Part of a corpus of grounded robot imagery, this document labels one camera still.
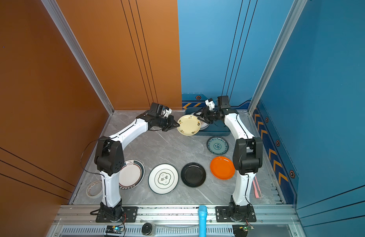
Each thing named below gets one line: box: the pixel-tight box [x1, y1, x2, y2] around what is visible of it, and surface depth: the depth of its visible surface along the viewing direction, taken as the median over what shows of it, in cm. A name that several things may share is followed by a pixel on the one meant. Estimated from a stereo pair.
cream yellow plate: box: [177, 114, 201, 136], surface depth 93 cm
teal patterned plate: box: [206, 136, 229, 156], surface depth 101 cm
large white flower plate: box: [147, 163, 180, 195], surface depth 86 cm
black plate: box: [180, 161, 207, 188], surface depth 87 cm
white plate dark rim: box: [118, 159, 146, 191], surface depth 87 cm
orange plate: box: [209, 156, 236, 181], surface depth 88 cm
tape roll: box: [86, 180, 103, 199], surface depth 83 cm
